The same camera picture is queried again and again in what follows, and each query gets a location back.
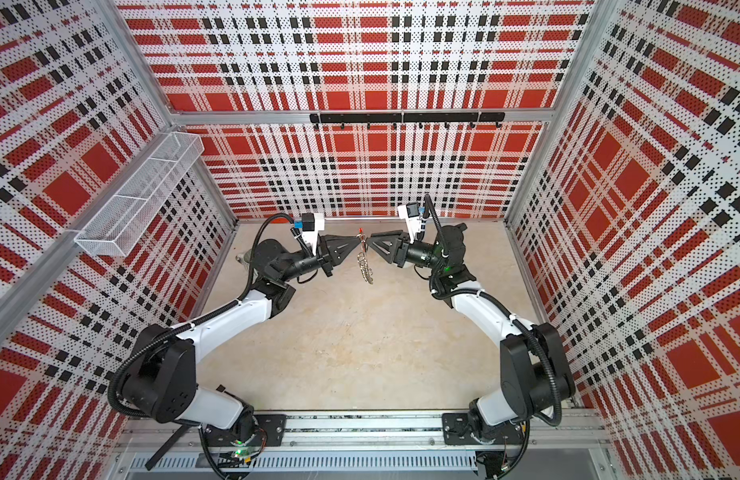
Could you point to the black hook rail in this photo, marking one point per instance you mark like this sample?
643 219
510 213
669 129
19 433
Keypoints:
343 119

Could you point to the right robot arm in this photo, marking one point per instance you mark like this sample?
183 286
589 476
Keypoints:
535 374

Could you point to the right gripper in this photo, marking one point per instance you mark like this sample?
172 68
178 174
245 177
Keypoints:
400 250

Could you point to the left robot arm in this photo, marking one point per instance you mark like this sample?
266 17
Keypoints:
159 379

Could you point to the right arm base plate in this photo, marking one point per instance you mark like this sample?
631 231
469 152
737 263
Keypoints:
465 428

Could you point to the red handled key ring holder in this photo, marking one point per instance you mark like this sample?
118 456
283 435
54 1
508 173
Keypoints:
362 259

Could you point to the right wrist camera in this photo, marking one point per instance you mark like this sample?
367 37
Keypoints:
412 214

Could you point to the white wire basket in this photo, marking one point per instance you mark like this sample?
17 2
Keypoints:
120 223

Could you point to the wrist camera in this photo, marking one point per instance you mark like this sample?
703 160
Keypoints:
309 227
412 214

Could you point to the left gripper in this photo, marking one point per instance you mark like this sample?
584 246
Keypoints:
331 253

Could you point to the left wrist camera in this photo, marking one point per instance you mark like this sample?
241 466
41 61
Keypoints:
309 227

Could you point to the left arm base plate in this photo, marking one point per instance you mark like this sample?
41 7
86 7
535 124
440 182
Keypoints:
249 431

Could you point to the grey striped mug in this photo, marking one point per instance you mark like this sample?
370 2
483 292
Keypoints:
244 259

